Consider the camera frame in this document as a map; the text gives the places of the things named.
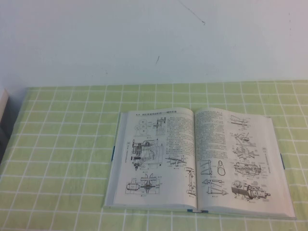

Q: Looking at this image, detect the technical book with diagrams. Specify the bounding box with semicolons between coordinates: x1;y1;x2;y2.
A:
102;107;297;220

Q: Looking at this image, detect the green white checked tablecloth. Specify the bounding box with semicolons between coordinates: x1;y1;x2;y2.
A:
0;80;308;231

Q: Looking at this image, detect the beige board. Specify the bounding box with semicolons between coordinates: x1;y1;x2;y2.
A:
0;88;11;126

